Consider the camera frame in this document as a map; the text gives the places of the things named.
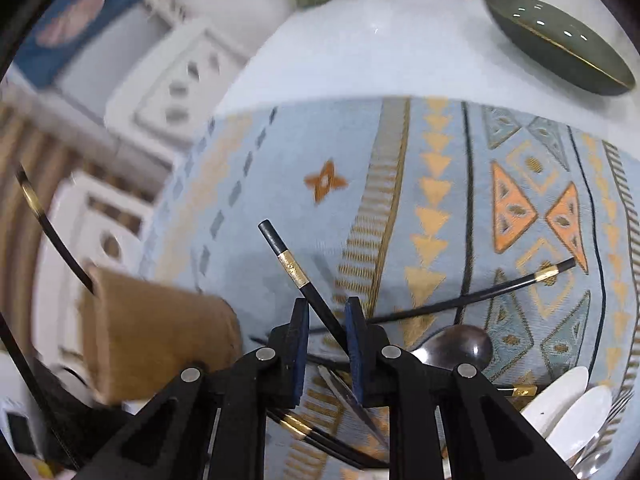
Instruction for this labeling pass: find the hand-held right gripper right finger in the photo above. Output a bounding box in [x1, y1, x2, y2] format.
[345, 296, 581, 480]

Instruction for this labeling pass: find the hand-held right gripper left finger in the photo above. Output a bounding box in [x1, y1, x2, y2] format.
[75, 297, 311, 480]

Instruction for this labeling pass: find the black chopstick gold band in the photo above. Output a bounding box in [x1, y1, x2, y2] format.
[495, 382, 540, 398]
[266, 406, 392, 470]
[307, 257, 577, 336]
[15, 165, 96, 293]
[257, 219, 353, 356]

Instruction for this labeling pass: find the wooden utensil holder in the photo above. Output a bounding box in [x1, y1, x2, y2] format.
[82, 264, 243, 406]

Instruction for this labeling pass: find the white serving spoon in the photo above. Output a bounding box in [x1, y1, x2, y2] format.
[520, 366, 591, 433]

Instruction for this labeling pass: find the white dotted rice paddle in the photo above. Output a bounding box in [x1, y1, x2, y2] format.
[545, 385, 615, 461]

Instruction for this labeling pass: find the metal fork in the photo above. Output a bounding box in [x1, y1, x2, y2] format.
[597, 385, 638, 441]

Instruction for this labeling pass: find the white chair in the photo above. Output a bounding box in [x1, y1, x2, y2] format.
[30, 170, 156, 401]
[105, 17, 251, 153]

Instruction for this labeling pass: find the patterned blue table mat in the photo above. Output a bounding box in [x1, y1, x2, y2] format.
[140, 95, 640, 480]

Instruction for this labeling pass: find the dark green bowl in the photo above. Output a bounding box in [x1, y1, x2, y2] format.
[482, 0, 636, 97]

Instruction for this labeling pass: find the blue cloth cover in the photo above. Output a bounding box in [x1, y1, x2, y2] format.
[12, 0, 141, 88]

